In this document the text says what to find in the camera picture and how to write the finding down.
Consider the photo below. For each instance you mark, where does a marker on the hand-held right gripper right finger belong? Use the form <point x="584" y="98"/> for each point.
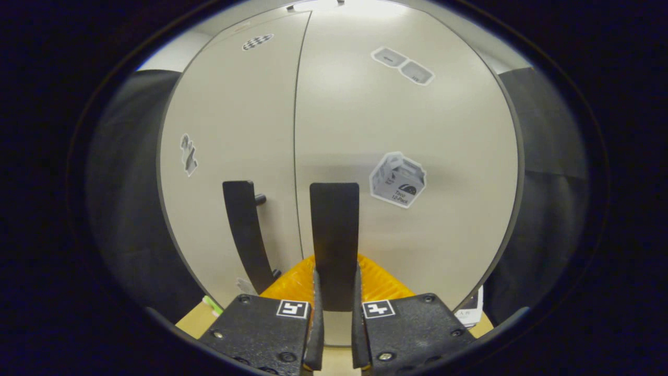
<point x="358" y="339"/>

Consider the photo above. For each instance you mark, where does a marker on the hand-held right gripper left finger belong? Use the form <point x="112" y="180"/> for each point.
<point x="314" y="334"/>

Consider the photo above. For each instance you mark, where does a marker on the beige cabinet door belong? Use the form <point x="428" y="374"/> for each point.
<point x="235" y="130"/>
<point x="443" y="130"/>

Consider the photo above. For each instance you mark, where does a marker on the beige double-door shoe cabinet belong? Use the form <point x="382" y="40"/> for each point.
<point x="521" y="162"/>

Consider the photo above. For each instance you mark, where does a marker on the white printed card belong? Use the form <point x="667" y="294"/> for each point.
<point x="472" y="313"/>

